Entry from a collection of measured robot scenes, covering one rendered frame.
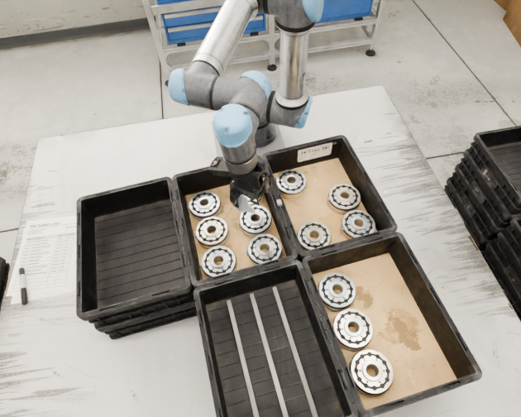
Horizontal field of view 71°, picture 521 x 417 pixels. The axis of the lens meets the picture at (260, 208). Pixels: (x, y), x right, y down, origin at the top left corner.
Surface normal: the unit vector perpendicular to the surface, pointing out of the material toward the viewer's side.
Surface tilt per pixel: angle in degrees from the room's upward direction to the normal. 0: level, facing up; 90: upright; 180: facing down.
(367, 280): 0
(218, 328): 0
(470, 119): 0
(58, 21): 90
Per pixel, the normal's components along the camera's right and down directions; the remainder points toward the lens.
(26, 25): 0.18, 0.81
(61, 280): -0.04, -0.56
